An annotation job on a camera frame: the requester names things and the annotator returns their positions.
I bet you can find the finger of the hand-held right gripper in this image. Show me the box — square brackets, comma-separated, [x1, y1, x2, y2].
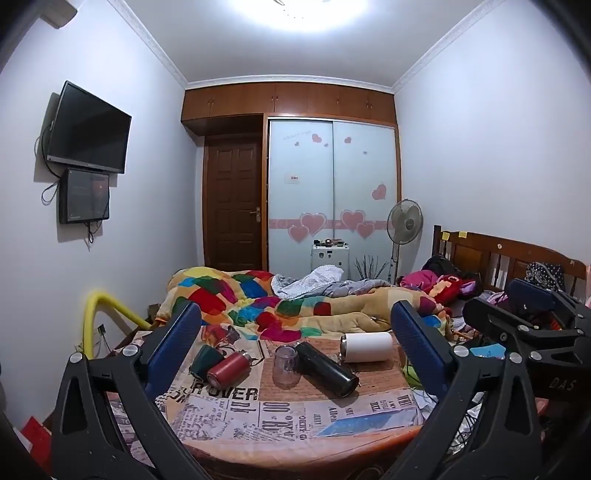
[462, 298, 591, 370]
[505, 277, 591, 334]

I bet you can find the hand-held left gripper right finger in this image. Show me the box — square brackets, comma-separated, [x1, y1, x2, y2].
[379, 299, 543, 480]

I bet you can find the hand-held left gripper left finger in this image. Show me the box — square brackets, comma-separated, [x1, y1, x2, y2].
[51, 301, 214, 480]

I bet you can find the dark green cup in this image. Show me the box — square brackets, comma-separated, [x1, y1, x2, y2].
[189, 344, 228, 384]

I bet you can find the white thermos cup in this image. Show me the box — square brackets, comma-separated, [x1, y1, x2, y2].
[340, 331, 394, 363]

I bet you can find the red metal cup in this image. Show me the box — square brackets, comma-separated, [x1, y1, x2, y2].
[206, 350, 254, 390]

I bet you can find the black thermos cup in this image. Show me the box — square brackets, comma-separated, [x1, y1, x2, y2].
[294, 340, 360, 399]

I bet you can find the clear glass cup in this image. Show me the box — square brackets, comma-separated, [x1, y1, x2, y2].
[272, 344, 301, 388]

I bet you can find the dark patterned cloth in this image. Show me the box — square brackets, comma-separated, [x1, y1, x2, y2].
[525, 261, 567, 292]

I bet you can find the blue card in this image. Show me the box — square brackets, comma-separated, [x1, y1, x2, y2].
[469, 343, 507, 360]

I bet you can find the red plush toy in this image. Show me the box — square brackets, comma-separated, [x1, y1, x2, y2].
[424, 273, 482, 306]

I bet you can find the wooden bed headboard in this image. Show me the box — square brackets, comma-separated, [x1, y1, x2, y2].
[432, 224, 588, 302]

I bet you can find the pink garment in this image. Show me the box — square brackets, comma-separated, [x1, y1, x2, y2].
[399, 270, 440, 292]

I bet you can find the black bag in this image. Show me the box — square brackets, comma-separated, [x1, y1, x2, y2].
[422, 255, 463, 278]

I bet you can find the yellow padded pipe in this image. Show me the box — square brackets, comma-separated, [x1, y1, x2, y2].
[82, 289, 153, 359]

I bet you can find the dried branches bundle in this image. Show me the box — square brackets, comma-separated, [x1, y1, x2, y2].
[354, 255, 391, 282]

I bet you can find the colourful patchwork blanket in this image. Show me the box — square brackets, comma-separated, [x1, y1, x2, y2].
[156, 267, 452, 343]

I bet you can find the grey crumpled cloth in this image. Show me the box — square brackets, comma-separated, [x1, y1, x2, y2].
[271, 264, 394, 300]

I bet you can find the small white cabinet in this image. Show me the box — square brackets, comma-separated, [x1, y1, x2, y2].
[311, 243, 351, 280]

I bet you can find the standing electric fan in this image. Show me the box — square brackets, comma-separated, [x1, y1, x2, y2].
[386, 199, 424, 284]

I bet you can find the newspaper print bed sheet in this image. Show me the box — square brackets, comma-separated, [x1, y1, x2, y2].
[105, 323, 445, 468]

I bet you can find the brown wooden door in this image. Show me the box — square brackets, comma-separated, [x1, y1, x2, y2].
[203, 134, 265, 272]

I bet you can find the red box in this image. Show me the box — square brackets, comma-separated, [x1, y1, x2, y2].
[17, 414, 53, 468]

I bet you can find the wooden wardrobe with glass doors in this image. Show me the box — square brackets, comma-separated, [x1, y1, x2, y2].
[180, 82, 402, 283]

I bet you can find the round ceiling light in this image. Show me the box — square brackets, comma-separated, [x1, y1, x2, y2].
[271, 0, 376, 34]

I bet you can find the white air conditioner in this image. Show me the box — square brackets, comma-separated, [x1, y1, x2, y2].
[40, 0, 79, 27]

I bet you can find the small wall mounted monitor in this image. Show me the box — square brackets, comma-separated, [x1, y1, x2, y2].
[58, 167, 111, 225]

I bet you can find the black television cable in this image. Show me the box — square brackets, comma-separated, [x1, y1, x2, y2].
[34, 117, 62, 205]

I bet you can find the wall mounted television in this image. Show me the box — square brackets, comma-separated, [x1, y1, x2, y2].
[46, 80, 133, 175]

